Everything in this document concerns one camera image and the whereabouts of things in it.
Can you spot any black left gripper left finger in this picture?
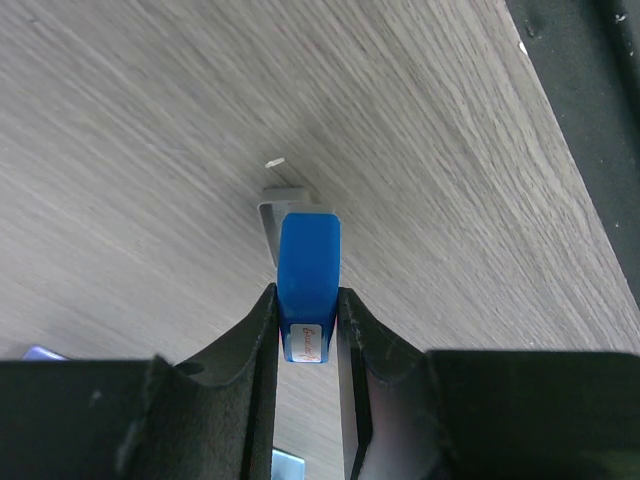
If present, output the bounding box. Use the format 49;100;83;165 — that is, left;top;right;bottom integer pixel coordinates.
1;285;278;479

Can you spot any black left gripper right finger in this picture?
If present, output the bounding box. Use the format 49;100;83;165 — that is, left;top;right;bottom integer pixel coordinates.
337;288;639;479

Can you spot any purple drawer box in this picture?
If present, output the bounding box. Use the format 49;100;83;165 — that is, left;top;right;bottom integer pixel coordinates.
22;345;66;361

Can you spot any blue pencil sharpener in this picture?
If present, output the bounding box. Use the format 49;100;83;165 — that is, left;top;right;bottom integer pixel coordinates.
276;212;341;364

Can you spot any grey eraser sleeve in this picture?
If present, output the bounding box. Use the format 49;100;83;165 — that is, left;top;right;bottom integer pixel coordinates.
258;187;336;267

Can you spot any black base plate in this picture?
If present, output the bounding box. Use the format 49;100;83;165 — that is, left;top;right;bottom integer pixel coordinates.
507;1;639;295

